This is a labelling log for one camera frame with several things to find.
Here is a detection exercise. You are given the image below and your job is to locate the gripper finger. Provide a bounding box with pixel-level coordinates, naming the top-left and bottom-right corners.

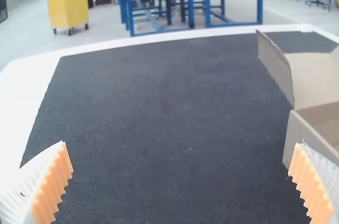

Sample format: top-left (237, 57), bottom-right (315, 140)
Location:
top-left (286, 138), bottom-right (339, 224)
top-left (0, 140), bottom-right (74, 224)

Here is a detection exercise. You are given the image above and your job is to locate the cardboard box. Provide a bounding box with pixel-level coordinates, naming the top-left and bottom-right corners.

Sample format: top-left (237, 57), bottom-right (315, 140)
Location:
top-left (255, 30), bottom-right (339, 172)

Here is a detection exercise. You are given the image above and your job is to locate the black mat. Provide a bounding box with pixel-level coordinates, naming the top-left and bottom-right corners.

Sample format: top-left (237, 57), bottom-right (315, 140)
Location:
top-left (20, 31), bottom-right (339, 224)

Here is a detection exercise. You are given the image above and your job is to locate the yellow wheeled cart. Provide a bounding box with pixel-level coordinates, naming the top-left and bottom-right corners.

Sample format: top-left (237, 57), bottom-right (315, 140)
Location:
top-left (44, 0), bottom-right (90, 36)

